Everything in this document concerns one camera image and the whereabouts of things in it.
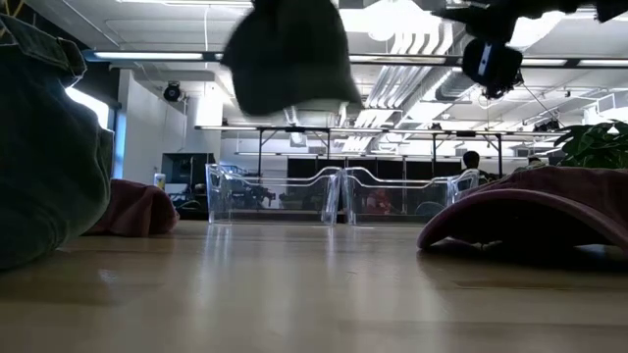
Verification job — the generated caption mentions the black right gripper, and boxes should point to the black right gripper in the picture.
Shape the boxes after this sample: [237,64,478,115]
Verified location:
[460,37,524,85]

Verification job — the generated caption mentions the maroon baseball cap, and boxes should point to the maroon baseball cap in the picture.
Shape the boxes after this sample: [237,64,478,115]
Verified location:
[82,177,181,238]
[416,165,628,257]

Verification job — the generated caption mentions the dark grey baseball cap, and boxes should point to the dark grey baseball cap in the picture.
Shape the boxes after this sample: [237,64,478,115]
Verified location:
[219,0,365,118]

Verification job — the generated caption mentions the olive green baseball cap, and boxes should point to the olive green baseball cap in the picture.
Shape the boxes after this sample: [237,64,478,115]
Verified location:
[0,13,117,272]

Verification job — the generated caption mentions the black ceiling spotlight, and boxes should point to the black ceiling spotlight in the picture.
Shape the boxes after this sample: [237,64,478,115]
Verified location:
[532,119,564,133]
[483,80,525,101]
[162,80,184,104]

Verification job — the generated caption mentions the person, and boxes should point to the person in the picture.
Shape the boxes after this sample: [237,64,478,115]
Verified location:
[461,150,495,181]
[519,155,550,173]

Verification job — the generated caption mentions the green plant in white pot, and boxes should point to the green plant in white pot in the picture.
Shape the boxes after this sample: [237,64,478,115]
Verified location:
[553,120,628,171]

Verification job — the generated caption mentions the clear plastic bin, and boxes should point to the clear plastic bin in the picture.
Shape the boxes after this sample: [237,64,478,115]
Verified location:
[204,163,343,227]
[341,166,481,227]

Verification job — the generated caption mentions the black background monitor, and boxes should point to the black background monitor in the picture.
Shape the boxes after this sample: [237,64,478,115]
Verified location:
[160,152,218,193]

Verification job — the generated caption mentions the long ceiling light strip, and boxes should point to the long ceiling light strip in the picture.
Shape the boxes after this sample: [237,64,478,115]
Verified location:
[81,47,628,70]

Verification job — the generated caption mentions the large window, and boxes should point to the large window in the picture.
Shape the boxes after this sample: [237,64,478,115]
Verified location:
[63,85,124,180]

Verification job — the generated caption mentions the black background workstation frame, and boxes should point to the black background workstation frame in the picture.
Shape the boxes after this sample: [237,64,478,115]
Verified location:
[194,124,573,180]

